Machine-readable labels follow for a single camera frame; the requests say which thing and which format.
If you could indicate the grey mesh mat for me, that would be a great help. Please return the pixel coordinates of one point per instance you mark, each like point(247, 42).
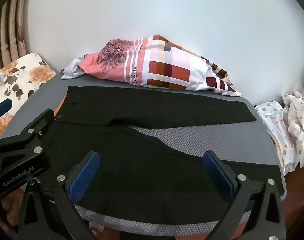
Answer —
point(192, 135)

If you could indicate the black pants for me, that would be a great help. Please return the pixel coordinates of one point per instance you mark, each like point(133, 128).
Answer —
point(142, 167)

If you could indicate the white patterned cloth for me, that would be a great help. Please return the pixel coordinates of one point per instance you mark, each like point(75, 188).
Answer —
point(274, 122)
point(301, 120)

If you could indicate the patterned curtain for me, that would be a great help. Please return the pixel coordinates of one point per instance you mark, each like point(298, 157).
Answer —
point(9, 30)

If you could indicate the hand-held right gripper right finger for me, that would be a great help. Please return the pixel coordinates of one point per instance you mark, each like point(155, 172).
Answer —
point(217, 177)

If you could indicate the floral cushion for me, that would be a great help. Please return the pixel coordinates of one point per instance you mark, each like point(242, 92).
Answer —
point(14, 82)

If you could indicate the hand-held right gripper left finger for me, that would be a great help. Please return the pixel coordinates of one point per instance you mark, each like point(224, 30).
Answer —
point(85, 177)

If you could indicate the grey striped cloth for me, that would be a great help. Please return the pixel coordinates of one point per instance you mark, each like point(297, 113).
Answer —
point(70, 70)

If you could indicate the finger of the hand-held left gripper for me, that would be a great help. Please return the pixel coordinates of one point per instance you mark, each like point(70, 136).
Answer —
point(29, 136)
point(1, 108)

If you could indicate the pink plaid blanket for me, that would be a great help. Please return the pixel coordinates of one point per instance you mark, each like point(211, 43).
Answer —
point(162, 67)

